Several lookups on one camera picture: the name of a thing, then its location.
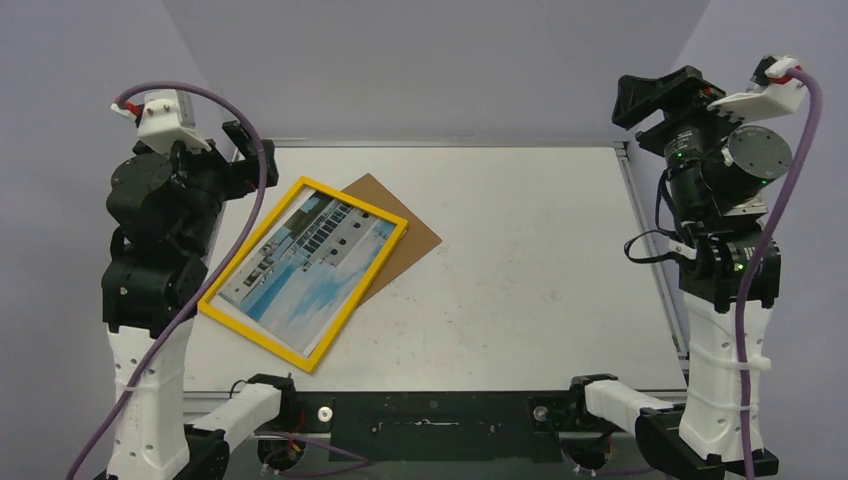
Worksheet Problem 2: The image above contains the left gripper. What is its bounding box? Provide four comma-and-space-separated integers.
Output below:
155, 119, 277, 255

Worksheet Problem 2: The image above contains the building and sky photo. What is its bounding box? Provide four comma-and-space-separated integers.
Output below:
217, 188, 399, 356

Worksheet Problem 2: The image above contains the yellow picture frame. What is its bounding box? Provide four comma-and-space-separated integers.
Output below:
197, 176, 409, 375

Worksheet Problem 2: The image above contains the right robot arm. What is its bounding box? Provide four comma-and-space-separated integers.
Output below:
565, 57, 804, 479

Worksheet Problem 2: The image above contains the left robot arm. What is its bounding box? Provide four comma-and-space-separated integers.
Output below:
101, 121, 305, 479

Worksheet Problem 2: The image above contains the brown backing board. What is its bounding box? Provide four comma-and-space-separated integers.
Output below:
343, 174, 442, 305

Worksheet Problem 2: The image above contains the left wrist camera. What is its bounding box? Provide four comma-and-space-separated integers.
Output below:
110, 89, 211, 156

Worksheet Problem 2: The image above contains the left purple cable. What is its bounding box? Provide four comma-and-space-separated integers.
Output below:
64, 82, 269, 480

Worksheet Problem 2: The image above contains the aluminium front rail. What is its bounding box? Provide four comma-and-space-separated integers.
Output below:
132, 389, 690, 480

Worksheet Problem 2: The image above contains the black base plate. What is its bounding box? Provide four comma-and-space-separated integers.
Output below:
265, 390, 613, 463

